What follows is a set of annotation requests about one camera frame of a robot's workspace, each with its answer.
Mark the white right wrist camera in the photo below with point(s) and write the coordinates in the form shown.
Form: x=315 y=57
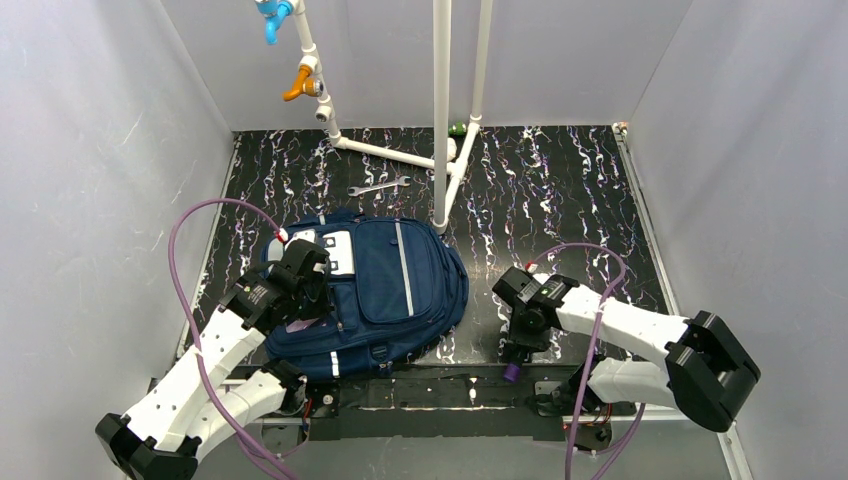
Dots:
x=537 y=272

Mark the orange tap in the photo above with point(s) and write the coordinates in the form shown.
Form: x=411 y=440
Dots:
x=305 y=84

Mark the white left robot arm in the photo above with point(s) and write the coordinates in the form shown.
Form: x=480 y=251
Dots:
x=183 y=418

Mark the white PVC pipe frame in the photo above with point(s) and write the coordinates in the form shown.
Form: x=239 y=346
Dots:
x=449 y=162

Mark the silver wrench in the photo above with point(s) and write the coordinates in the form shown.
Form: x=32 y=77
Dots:
x=401 y=181

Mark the pink highlighter pen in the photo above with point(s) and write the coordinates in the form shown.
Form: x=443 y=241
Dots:
x=299 y=325

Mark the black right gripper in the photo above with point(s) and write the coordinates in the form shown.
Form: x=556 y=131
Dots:
x=515 y=345

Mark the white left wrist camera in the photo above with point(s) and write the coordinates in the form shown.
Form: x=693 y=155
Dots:
x=284 y=237

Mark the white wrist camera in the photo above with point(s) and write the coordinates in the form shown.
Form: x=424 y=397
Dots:
x=284 y=237
x=537 y=272

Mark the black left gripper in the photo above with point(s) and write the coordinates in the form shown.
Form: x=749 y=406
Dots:
x=312 y=281

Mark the green tap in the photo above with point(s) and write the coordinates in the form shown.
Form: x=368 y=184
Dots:
x=458 y=129

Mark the purple marker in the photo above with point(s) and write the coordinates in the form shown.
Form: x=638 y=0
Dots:
x=512 y=371

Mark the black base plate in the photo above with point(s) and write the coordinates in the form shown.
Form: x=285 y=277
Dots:
x=428 y=401

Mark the navy blue student backpack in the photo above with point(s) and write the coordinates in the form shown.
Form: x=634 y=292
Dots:
x=396 y=288

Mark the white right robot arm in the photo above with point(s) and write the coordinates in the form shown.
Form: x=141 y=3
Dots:
x=694 y=365

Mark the aluminium frame rail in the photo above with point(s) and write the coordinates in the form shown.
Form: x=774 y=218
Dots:
x=344 y=294

